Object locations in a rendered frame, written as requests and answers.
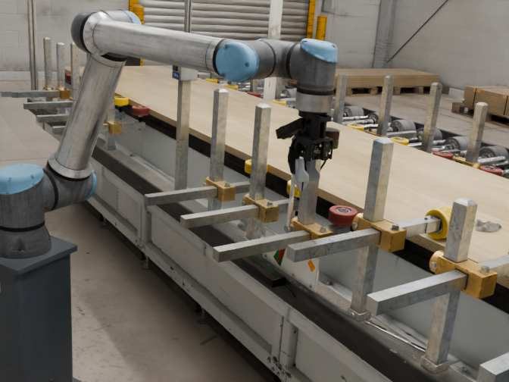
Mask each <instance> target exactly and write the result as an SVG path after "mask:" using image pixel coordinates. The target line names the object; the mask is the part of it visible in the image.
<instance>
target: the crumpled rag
mask: <svg viewBox="0 0 509 382"><path fill-rule="evenodd" d="M473 227H475V228H476V230H479V231H483V232H486V231H491V232H494V231H495V230H496V231H498V230H501V229H502V228H501V225H500V224H499V223H492V222H490V221H487V222H485V223H484V222H482V221H481V220H480V219H477V220H476V221H474V225H473Z"/></svg>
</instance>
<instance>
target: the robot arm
mask: <svg viewBox="0 0 509 382"><path fill-rule="evenodd" d="M70 33H71V36H72V39H73V41H74V43H75V44H76V46H77V47H78V48H79V49H81V50H82V51H84V52H87V53H89V56H88V58H87V61H86V65H85V67H84V70H83V74H82V76H81V79H80V83H79V86H78V88H77V93H76V95H75V98H74V100H73V104H72V107H71V110H70V113H69V116H68V119H67V123H66V125H65V128H64V132H63V135H62V137H61V141H60V144H59V147H58V150H57V151H55V152H53V153H51V154H50V156H49V157H48V161H47V164H46V166H45V167H44V168H41V167H40V166H38V165H36V164H13V165H9V166H7V167H4V168H2V169H0V257H2V258H11V259H22V258H32V257H36V256H39V255H42V254H45V253H46V252H48V251H49V250H50V249H51V247H52V238H51V237H50V235H49V232H48V230H47V228H46V226H45V213H46V212H49V211H54V210H56V209H59V208H63V207H67V206H69V205H74V204H78V203H81V202H83V201H85V200H87V199H89V198H90V197H91V196H92V195H93V193H94V192H95V188H96V175H95V174H94V173H93V171H94V170H93V168H92V165H91V163H90V162H89V161H90V158H91V156H92V153H93V150H94V148H95V144H96V142H97V139H98V136H99V134H100V131H101V128H102V125H103V123H104V120H105V117H106V114H107V112H108V109H109V106H110V103H111V100H112V98H113V96H114V92H115V89H116V88H117V84H118V81H119V79H120V75H121V73H122V71H123V67H124V65H125V63H126V61H127V59H128V57H129V56H130V57H134V58H141V59H145V60H149V61H156V62H160V63H164V64H170V65H174V66H178V67H185V68H189V69H193V70H199V71H204V72H208V73H212V74H217V75H218V76H222V77H223V78H224V79H226V80H228V81H231V82H235V83H241V82H245V81H247V80H256V79H264V78H270V77H281V78H286V79H290V80H297V81H298V82H297V89H296V97H295V108H296V109H298V116H300V118H299V119H297V120H295V121H293V122H291V123H289V124H287V125H284V126H281V127H280V128H278V129H276V130H275V131H276V137H277V139H289V138H292V137H293V136H294V137H293V138H292V143H291V146H290V147H289V154H288V164H289V169H290V172H291V173H292V178H293V180H294V182H295V185H296V186H297V188H298V190H299V191H304V189H305V188H306V186H307V185H308V183H309V181H310V180H312V181H318V180H319V179H320V173H319V171H318V170H317V168H316V165H317V159H320V160H322V161H325V160H328V158H329V159H332V156H333V143H334V139H331V138H329V137H327V136H326V123H327V122H331V117H332V116H329V115H327V112H330V111H331V110H332V103H333V89H334V82H335V75H336V62H337V61H338V58H337V53H338V49H337V47H336V45H335V44H333V43H331V42H326V41H322V40H317V39H303V40H302V41H301V42H300V43H298V42H287V41H280V40H274V39H269V38H264V39H258V40H257V41H249V42H247V41H241V40H236V39H227V38H223V39H221V38H216V37H211V36H203V35H198V34H193V33H184V32H180V31H175V30H166V29H161V28H157V27H148V26H143V25H142V24H141V22H140V20H139V18H138V17H137V16H136V15H135V14H134V13H133V12H131V11H124V10H120V9H119V10H86V11H82V12H80V13H79V14H78V15H77V16H76V17H75V18H74V19H73V22H72V24H71V28H70ZM329 144H331V145H332V147H331V153H330V154H329ZM299 157H302V158H299ZM303 158H304V159H303Z"/></svg>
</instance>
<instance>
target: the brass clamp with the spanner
mask: <svg viewBox="0 0 509 382"><path fill-rule="evenodd" d="M297 220H298V217H296V218H293V219H292V220H291V224H292V225H293V226H294V231H293V232H296V231H300V230H305V231H307V232H309V233H310V234H311V237H310V240H316V239H320V238H324V237H328V236H332V235H333V232H332V231H330V230H327V229H326V233H321V232H319V230H320V227H322V226H320V225H319V224H317V223H315V222H314V224H307V225H303V224H302V223H300V222H298V221H297Z"/></svg>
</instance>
